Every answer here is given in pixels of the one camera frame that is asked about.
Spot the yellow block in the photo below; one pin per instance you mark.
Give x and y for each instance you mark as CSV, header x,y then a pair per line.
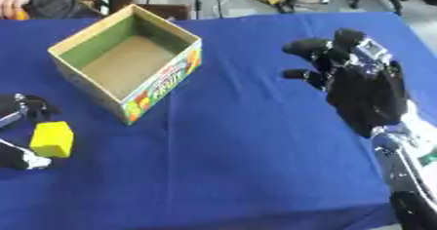
x,y
52,139

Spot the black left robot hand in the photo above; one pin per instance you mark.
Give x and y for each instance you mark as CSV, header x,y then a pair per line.
x,y
23,117

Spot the orange object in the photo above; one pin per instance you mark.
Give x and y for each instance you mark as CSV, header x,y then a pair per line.
x,y
21,15

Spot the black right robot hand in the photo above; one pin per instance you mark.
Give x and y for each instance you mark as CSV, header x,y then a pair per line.
x,y
364,94

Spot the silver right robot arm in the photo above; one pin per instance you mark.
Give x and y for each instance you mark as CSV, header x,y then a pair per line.
x,y
407,162

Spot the brown wooden chair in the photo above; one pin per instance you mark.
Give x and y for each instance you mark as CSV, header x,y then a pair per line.
x,y
153,9

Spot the person's hand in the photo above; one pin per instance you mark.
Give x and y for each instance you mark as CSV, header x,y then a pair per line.
x,y
11,2

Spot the open cardboard box green inside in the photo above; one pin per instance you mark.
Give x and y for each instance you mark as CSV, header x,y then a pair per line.
x,y
128,61

